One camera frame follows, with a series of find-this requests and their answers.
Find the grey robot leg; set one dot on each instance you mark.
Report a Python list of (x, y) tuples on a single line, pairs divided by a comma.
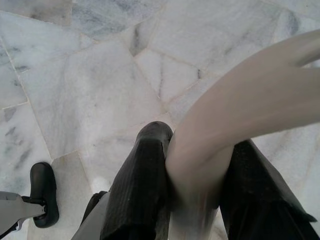
[(98, 217), (17, 210)]

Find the black robot foot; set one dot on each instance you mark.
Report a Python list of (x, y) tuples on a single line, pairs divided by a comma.
[(42, 182)]

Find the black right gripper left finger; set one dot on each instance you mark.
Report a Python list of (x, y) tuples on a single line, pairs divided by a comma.
[(140, 187)]

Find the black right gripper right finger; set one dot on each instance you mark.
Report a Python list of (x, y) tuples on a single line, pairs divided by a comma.
[(262, 205)]

